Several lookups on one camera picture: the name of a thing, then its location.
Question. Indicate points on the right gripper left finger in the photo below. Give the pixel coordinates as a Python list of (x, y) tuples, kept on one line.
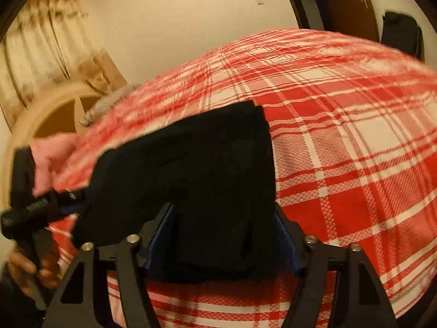
[(130, 261)]

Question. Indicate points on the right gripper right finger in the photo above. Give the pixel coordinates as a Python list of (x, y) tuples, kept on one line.
[(359, 298)]

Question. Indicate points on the black pants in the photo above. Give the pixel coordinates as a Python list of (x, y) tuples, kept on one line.
[(216, 171)]

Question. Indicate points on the person left hand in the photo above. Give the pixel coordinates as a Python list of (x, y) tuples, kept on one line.
[(47, 271)]

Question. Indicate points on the pink folded quilt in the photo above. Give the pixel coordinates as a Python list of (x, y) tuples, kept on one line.
[(49, 154)]

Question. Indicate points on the cream wooden headboard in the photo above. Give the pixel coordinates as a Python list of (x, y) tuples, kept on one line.
[(59, 110)]

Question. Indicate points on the grey striped pillow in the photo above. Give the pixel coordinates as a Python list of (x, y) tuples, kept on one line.
[(105, 104)]

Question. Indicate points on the red plaid bed sheet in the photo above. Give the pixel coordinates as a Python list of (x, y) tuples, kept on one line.
[(353, 125)]

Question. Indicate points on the beige floral curtain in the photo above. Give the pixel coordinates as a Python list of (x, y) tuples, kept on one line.
[(48, 43)]

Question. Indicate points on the black bag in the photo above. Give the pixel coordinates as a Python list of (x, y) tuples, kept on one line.
[(402, 32)]

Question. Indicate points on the brown wooden door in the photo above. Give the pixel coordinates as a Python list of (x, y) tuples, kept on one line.
[(352, 17)]

